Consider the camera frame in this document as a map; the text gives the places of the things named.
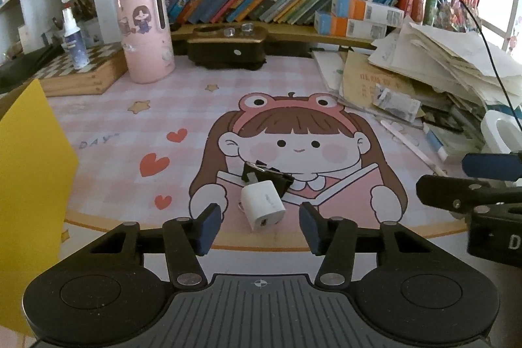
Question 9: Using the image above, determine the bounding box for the white charger plug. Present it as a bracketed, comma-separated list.
[240, 180, 286, 231]

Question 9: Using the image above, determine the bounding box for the black binder clip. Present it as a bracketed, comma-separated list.
[241, 161, 295, 198]

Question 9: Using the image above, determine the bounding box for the white pen on mat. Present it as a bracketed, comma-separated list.
[380, 120, 447, 177]

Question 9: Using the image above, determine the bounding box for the pink cartoon desk mat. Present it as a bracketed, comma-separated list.
[51, 56, 466, 274]

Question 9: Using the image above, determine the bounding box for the pile of papers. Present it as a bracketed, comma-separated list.
[311, 16, 522, 163]

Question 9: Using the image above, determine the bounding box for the yellow cardboard box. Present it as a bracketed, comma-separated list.
[1, 80, 79, 335]

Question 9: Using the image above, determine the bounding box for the wooden chessboard box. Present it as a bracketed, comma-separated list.
[34, 43, 128, 97]

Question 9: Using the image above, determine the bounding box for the orange blue white carton lower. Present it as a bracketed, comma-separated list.
[314, 10, 387, 40]

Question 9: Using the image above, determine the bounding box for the orange blue white carton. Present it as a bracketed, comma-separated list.
[331, 0, 404, 27]
[314, 10, 387, 40]

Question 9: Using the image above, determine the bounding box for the orange blue white carton upper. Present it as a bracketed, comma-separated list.
[331, 0, 404, 27]

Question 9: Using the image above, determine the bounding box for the white spray bottle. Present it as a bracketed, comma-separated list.
[61, 0, 89, 71]

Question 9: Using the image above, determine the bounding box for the pink cartoon cylinder container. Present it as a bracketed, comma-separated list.
[115, 0, 175, 84]

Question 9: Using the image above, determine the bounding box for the black charging cable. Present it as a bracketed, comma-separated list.
[421, 0, 522, 133]

